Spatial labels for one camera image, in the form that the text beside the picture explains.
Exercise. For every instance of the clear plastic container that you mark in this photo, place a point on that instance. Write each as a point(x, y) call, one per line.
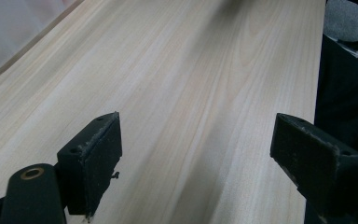
point(12, 31)

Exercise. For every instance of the dark cloth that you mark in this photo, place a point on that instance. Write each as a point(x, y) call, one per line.
point(345, 93)

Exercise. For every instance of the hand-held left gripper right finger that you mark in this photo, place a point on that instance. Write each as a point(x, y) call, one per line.
point(317, 165)

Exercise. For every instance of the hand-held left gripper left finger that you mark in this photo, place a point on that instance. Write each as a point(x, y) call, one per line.
point(90, 168)

